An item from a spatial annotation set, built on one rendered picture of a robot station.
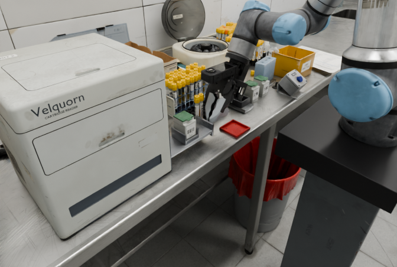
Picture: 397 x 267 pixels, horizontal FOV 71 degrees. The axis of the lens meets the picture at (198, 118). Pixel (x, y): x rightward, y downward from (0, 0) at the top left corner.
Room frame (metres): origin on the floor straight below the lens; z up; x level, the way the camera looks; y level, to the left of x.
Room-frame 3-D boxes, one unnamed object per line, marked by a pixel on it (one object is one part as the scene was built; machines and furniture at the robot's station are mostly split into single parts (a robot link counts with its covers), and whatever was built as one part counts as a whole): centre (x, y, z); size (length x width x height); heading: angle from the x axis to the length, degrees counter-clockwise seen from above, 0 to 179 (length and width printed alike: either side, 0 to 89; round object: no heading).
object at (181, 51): (1.17, -0.04, 0.94); 0.30 x 0.24 x 0.12; 37
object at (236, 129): (0.72, -0.11, 0.88); 0.07 x 0.07 x 0.01; 46
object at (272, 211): (1.11, -0.34, 0.22); 0.38 x 0.37 x 0.44; 136
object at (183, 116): (0.62, 0.04, 0.98); 0.05 x 0.04 x 0.01; 46
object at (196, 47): (1.18, -0.03, 0.97); 0.15 x 0.15 x 0.07
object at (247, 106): (0.86, -0.14, 0.89); 0.09 x 0.05 x 0.04; 48
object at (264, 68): (1.05, -0.27, 0.92); 0.10 x 0.07 x 0.10; 142
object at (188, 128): (0.62, 0.04, 0.95); 0.05 x 0.04 x 0.06; 46
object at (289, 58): (1.15, -0.40, 0.93); 0.13 x 0.13 x 0.10; 43
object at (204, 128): (0.61, 0.05, 0.92); 0.21 x 0.07 x 0.05; 136
